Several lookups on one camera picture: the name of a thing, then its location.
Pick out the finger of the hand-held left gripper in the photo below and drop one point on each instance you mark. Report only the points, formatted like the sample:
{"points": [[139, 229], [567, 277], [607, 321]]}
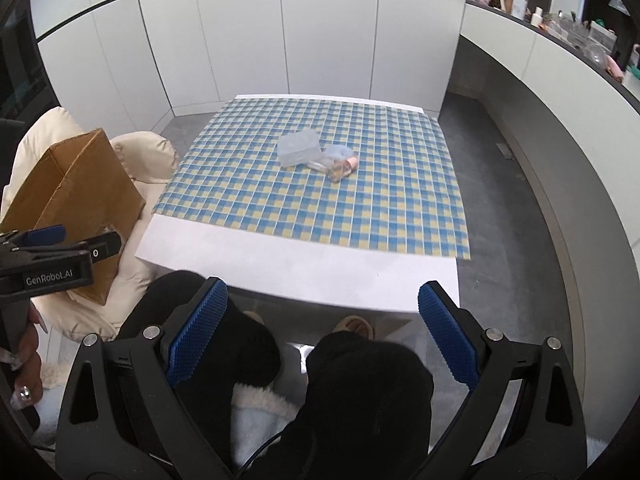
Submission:
{"points": [[102, 252], [45, 236]]}

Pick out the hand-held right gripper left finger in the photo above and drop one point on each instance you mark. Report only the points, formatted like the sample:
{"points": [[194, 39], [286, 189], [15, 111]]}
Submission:
{"points": [[195, 330]]}

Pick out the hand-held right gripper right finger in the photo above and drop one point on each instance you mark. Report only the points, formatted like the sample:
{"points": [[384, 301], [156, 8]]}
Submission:
{"points": [[445, 330]]}

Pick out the brown cardboard box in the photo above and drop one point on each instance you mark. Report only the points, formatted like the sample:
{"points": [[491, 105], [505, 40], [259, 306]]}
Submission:
{"points": [[90, 185]]}

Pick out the translucent round plastic case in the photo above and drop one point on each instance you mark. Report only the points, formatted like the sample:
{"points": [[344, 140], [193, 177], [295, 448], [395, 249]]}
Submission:
{"points": [[337, 151]]}

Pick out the translucent blue plastic case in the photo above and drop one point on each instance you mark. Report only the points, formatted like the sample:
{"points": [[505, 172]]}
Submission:
{"points": [[300, 149]]}

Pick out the person's left hand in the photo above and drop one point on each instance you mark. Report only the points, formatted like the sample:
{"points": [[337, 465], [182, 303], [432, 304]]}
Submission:
{"points": [[27, 360]]}

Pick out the person's left leg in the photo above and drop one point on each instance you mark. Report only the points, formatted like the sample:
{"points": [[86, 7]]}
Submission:
{"points": [[240, 350]]}

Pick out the person's leg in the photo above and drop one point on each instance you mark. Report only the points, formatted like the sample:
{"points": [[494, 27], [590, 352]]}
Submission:
{"points": [[365, 400], [240, 350]]}

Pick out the beige slipper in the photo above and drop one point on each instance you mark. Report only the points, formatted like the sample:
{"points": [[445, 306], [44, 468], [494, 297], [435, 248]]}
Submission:
{"points": [[355, 327], [253, 316]]}

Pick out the cream padded chair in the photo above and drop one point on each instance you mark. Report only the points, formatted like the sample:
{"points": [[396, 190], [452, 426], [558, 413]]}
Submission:
{"points": [[145, 160]]}

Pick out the person's right leg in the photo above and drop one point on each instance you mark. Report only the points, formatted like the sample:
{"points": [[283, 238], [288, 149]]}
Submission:
{"points": [[365, 400]]}

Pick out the white low table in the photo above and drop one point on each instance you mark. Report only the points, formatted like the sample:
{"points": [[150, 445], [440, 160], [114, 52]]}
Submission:
{"points": [[275, 260]]}

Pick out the blue yellow checkered tablecloth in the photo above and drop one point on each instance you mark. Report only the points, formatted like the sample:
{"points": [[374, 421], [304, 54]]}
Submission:
{"points": [[250, 185]]}

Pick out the dark glass door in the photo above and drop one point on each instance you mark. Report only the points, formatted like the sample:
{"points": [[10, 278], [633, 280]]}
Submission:
{"points": [[20, 75]]}

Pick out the grey floor socket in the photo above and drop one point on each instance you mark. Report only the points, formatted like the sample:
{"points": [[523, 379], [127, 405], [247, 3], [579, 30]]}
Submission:
{"points": [[504, 150]]}

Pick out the pink plastic item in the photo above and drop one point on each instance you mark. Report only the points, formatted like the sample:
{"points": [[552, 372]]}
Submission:
{"points": [[613, 66]]}

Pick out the teal box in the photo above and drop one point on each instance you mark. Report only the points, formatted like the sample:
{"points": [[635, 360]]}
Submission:
{"points": [[634, 72]]}

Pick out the clear acrylic organizer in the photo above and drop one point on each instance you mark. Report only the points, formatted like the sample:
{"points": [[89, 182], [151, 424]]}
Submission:
{"points": [[585, 37]]}

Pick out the small white bottle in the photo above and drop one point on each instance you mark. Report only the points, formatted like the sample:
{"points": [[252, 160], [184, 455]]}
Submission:
{"points": [[537, 16]]}

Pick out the pale green card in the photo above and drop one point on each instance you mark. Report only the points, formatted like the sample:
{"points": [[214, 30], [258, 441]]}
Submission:
{"points": [[618, 4]]}

